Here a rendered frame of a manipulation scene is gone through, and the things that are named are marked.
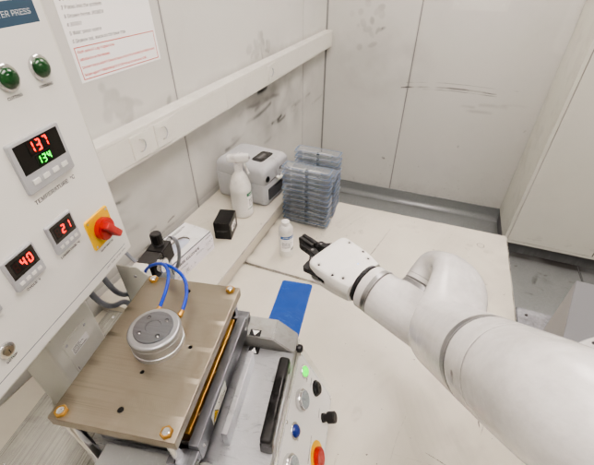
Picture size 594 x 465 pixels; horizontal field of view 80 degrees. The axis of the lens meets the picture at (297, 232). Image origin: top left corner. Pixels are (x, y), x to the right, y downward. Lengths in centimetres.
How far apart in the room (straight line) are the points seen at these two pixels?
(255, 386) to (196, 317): 17
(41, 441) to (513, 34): 270
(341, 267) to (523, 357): 42
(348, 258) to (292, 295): 49
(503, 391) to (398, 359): 76
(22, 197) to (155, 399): 31
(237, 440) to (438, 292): 40
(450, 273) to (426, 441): 52
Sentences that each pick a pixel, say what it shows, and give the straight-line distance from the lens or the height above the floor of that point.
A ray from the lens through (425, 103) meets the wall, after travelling 276.
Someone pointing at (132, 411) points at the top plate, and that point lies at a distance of 58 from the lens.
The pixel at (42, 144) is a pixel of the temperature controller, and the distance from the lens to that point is 57.
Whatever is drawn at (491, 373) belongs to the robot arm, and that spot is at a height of 136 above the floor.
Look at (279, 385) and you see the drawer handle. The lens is 66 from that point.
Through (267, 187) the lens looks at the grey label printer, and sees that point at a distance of 140.
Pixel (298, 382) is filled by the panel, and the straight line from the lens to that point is 79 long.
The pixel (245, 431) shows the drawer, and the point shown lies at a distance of 68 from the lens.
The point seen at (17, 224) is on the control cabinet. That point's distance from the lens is 56.
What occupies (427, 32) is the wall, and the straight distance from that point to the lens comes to 267.
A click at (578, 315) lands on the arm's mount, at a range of 105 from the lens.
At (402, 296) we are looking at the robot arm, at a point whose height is 116.
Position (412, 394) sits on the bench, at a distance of 99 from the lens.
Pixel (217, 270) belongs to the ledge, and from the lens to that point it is 118.
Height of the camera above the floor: 159
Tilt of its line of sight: 37 degrees down
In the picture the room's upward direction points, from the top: straight up
